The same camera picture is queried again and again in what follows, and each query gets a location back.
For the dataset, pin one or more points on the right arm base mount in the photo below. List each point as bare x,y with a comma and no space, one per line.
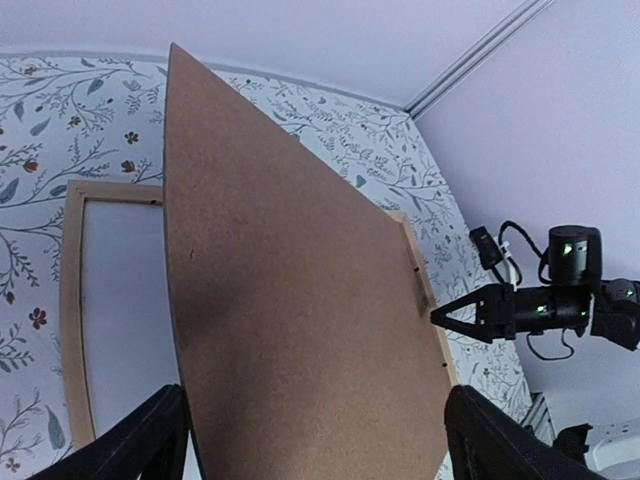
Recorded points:
610,450

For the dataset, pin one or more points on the right aluminium corner post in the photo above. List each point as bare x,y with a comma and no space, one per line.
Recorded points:
475,56

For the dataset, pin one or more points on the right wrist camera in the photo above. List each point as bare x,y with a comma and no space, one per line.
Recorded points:
495,257

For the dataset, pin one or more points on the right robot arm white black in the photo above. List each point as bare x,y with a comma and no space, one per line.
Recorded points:
572,294

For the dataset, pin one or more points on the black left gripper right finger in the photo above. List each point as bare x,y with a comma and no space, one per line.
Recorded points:
485,443

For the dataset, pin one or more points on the brown backing board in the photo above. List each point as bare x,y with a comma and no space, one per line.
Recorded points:
300,324

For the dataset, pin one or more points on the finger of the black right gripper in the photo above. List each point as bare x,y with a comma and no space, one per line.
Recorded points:
464,309
472,330

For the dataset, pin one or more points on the light wooden picture frame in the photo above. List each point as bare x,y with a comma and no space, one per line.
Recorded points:
73,359

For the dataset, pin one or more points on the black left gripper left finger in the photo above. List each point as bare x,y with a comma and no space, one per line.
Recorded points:
149,443

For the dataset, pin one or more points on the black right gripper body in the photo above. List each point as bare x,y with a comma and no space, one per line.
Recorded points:
495,313

